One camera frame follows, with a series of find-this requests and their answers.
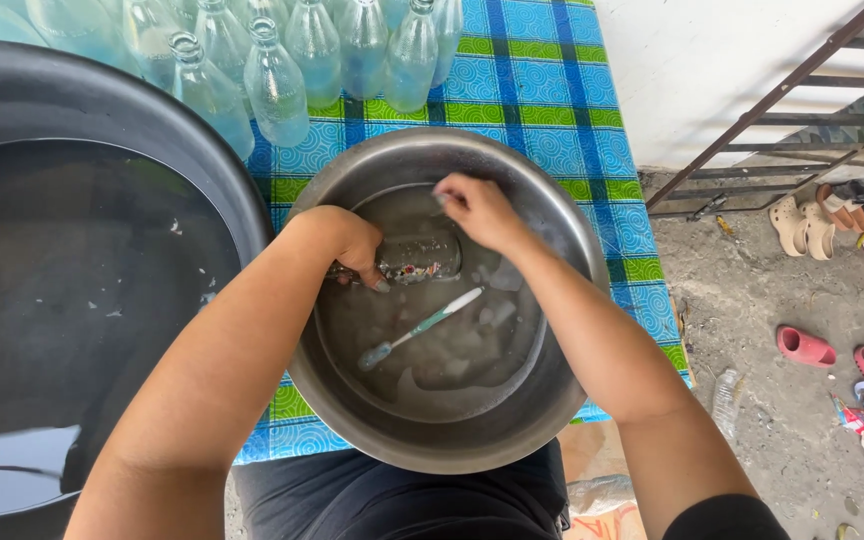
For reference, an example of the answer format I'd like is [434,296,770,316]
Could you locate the person's left hand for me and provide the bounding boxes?
[306,206,393,294]

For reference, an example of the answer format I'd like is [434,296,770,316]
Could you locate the person's right hand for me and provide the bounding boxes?
[432,173,532,256]

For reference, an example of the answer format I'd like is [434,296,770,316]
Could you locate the clear glass bottle with label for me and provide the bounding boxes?
[325,228,465,287]

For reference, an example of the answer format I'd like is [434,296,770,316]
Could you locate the steel wash basin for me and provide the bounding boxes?
[282,126,612,476]

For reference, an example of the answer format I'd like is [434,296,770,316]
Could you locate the white and green toothbrush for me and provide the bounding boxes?
[357,286,486,372]

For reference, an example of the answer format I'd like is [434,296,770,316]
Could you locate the blue green checked tablecloth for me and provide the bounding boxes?
[233,0,694,466]

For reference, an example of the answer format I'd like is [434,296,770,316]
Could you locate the group of clear glass bottles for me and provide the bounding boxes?
[0,0,465,162]

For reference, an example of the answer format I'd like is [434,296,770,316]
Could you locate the person's black shorts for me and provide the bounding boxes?
[231,438,572,540]

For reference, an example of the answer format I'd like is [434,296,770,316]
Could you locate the beige clog sandal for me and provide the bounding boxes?
[768,195,809,258]
[801,199,838,262]

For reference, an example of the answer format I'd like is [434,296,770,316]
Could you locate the printed sack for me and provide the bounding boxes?
[563,474,649,540]

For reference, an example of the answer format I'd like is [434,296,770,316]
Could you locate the clear plastic bottle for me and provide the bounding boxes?
[711,367,742,440]

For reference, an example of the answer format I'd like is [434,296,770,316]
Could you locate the large black water tub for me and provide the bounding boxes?
[0,37,277,540]

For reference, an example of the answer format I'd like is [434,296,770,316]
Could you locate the brown metal gate frame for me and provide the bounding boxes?
[645,0,864,220]

